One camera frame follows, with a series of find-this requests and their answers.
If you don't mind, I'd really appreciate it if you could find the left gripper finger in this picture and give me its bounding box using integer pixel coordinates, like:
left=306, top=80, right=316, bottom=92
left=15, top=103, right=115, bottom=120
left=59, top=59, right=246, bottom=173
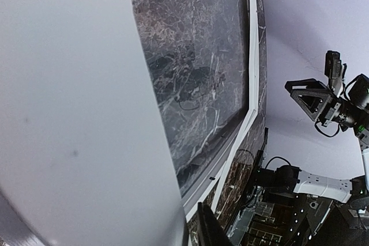
left=197, top=202, right=232, bottom=246

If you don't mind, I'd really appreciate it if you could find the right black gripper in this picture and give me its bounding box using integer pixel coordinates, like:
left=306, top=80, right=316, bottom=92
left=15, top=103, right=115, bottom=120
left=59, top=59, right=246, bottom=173
left=285, top=78, right=346, bottom=127

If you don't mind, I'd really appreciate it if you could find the white picture frame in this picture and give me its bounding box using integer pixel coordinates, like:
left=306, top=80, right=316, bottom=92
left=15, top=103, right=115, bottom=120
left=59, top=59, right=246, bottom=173
left=182, top=0, right=267, bottom=222

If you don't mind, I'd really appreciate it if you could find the clear acrylic sheet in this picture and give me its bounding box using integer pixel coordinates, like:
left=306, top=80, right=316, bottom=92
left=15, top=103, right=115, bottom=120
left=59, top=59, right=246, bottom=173
left=131, top=0, right=250, bottom=195

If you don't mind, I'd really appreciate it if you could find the white mat board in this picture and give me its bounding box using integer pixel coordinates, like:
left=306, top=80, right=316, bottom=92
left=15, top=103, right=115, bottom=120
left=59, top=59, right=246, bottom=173
left=1, top=0, right=189, bottom=245

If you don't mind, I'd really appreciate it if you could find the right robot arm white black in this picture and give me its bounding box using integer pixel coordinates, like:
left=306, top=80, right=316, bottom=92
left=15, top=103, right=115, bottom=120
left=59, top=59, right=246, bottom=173
left=252, top=75, right=368, bottom=209

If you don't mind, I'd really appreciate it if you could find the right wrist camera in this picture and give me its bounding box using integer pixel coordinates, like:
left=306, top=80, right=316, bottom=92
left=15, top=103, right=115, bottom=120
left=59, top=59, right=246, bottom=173
left=325, top=50, right=347, bottom=97

